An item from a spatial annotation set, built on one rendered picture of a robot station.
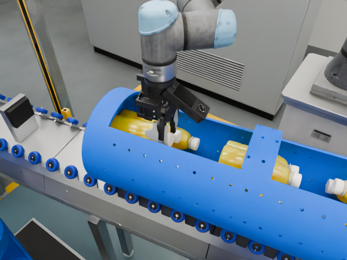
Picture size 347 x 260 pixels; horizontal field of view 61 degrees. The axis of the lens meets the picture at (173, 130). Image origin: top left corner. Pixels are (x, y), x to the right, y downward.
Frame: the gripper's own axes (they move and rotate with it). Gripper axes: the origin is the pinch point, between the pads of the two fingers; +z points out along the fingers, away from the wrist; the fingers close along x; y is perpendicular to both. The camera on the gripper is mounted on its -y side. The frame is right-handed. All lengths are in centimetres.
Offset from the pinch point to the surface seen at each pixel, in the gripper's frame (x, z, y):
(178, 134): -5.4, 2.6, -0.4
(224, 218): 13.6, 5.2, -19.8
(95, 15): -190, 66, 169
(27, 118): -2, 14, 57
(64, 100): -33, 33, 72
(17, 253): 22, 94, 77
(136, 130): 2.2, -2.0, 8.9
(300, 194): 8.3, -5.1, -33.2
